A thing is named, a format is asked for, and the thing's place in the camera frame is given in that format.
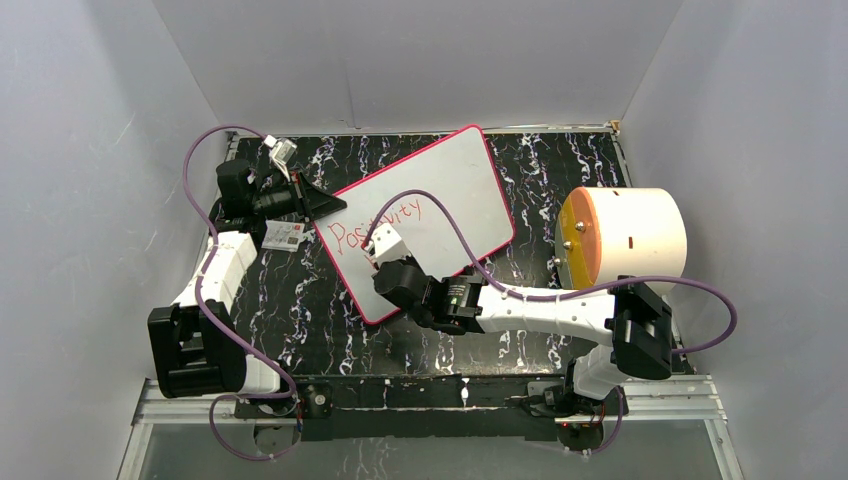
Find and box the aluminium frame rail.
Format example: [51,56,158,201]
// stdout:
[132,375,726,425]

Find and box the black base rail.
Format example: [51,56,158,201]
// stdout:
[301,374,630,445]

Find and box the white cylinder orange end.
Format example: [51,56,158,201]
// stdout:
[555,187,688,289]

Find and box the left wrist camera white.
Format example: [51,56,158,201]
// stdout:
[263,135,297,181]

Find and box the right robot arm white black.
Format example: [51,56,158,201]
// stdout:
[373,259,673,414]

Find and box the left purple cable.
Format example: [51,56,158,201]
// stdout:
[181,124,299,463]

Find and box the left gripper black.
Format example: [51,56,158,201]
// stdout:
[253,169,348,226]

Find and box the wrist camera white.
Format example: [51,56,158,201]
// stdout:
[263,135,297,181]
[364,223,411,268]

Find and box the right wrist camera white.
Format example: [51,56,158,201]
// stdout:
[364,223,411,268]

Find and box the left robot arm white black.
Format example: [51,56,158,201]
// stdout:
[147,159,347,416]

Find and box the white printed card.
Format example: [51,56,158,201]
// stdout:
[262,220,306,252]

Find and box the pink framed whiteboard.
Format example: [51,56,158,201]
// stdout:
[315,125,516,325]

